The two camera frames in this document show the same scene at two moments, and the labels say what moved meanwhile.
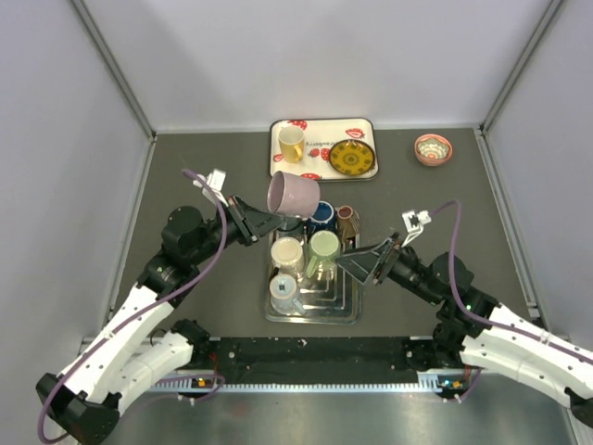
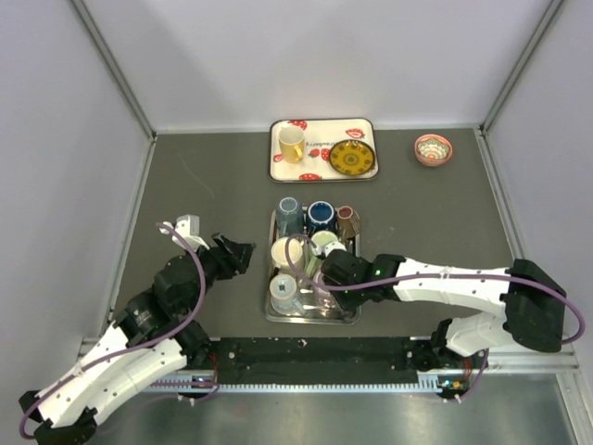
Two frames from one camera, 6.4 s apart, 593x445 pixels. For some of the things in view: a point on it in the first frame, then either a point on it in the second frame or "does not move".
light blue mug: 283,288 does not move
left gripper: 245,216 to 230,264
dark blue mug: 323,219 does not move
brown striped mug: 348,222 does not move
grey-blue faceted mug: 291,225 does not move
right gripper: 360,265 to 347,305
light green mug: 323,245 does not move
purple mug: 293,195 to 324,305
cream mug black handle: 286,254 does not move
